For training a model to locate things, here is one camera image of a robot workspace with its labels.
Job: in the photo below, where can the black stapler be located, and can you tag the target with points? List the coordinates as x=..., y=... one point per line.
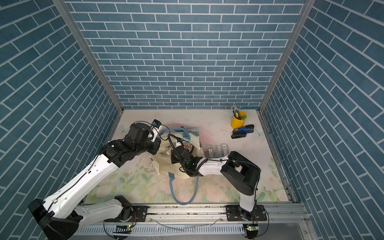
x=238, y=135

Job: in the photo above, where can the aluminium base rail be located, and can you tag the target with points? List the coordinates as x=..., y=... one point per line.
x=284, y=220

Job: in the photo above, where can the yellow pen holder cup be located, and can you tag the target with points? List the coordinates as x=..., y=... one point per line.
x=238, y=120

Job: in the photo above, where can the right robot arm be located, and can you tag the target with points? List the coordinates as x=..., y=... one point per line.
x=243, y=174

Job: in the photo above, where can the blue stapler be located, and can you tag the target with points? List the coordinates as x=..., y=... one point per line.
x=245, y=129

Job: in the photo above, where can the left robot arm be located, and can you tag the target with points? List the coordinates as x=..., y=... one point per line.
x=61, y=214

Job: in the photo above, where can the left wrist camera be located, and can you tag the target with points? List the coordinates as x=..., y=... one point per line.
x=155, y=129

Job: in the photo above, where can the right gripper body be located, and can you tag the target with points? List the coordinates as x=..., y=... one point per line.
x=176, y=160

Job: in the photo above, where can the clear compass set case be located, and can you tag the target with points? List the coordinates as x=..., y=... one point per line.
x=209, y=151

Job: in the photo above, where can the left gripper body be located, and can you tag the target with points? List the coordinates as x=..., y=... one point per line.
x=148, y=145

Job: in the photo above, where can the cream canvas tote bag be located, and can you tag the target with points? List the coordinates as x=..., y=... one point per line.
x=162, y=159

